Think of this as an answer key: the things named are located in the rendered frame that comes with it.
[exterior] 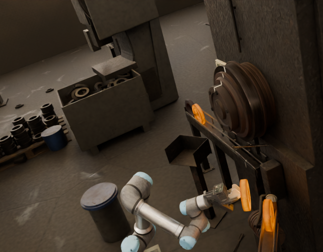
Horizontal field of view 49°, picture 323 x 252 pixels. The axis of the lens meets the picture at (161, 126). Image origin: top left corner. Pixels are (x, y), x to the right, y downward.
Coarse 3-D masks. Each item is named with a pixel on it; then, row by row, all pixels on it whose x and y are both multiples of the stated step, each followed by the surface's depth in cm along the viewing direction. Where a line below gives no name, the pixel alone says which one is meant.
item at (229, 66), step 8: (232, 64) 195; (216, 72) 209; (232, 72) 187; (240, 72) 188; (240, 80) 185; (248, 80) 184; (240, 88) 184; (248, 88) 183; (248, 96) 182; (256, 96) 183; (248, 104) 182; (256, 104) 183; (256, 112) 184; (256, 120) 186; (256, 128) 190; (248, 136) 200; (256, 136) 201
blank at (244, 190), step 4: (240, 180) 177; (244, 180) 176; (240, 184) 174; (244, 184) 173; (240, 188) 172; (244, 188) 171; (248, 188) 181; (240, 192) 171; (244, 192) 171; (248, 192) 180; (240, 196) 171; (244, 196) 170; (248, 196) 180; (244, 200) 170; (248, 200) 173; (244, 204) 171; (248, 204) 171; (244, 208) 172; (248, 208) 172
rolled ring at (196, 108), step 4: (196, 104) 299; (192, 108) 307; (196, 108) 296; (200, 108) 295; (196, 112) 309; (200, 112) 294; (196, 116) 309; (200, 116) 294; (200, 120) 299; (204, 120) 297
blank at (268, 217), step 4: (264, 200) 177; (268, 200) 176; (264, 204) 174; (268, 204) 173; (272, 204) 183; (264, 208) 172; (268, 208) 172; (272, 208) 181; (264, 212) 171; (268, 212) 171; (272, 212) 180; (264, 216) 171; (268, 216) 170; (272, 216) 180; (264, 220) 171; (268, 220) 170; (272, 220) 178; (264, 224) 171; (268, 224) 171; (272, 224) 176; (268, 228) 172; (272, 228) 174
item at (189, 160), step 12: (180, 144) 277; (192, 144) 272; (204, 144) 256; (168, 156) 267; (180, 156) 272; (192, 156) 265; (204, 156) 257; (192, 168) 266; (204, 180) 274; (216, 216) 287
